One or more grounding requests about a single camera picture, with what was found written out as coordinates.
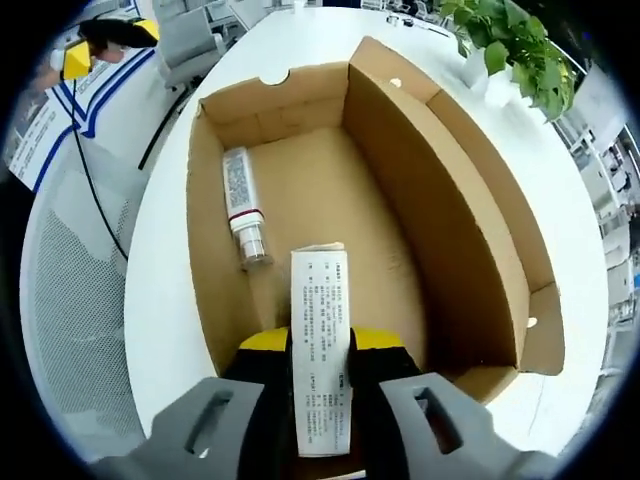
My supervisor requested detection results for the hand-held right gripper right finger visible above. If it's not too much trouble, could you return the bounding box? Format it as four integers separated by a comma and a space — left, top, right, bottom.
347, 324, 555, 480

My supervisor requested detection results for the brown cardboard shoe box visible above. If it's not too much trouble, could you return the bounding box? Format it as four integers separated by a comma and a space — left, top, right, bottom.
184, 34, 566, 409

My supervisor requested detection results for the grey mesh office chair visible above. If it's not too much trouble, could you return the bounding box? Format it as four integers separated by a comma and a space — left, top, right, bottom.
27, 167, 149, 451

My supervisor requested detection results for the white paper carton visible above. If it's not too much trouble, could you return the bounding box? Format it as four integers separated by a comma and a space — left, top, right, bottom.
289, 241, 352, 457

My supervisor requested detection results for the black cable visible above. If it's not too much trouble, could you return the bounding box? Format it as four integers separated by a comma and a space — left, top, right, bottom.
69, 77, 130, 262

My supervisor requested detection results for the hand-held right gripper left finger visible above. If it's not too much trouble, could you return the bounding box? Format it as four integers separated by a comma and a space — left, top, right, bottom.
98, 326, 302, 480

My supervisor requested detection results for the green potted plant white pot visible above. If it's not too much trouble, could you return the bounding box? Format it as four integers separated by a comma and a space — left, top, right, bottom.
437, 0, 577, 123

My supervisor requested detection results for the white spray bottle clear cap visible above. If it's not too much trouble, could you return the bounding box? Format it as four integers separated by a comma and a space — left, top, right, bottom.
221, 147, 274, 271

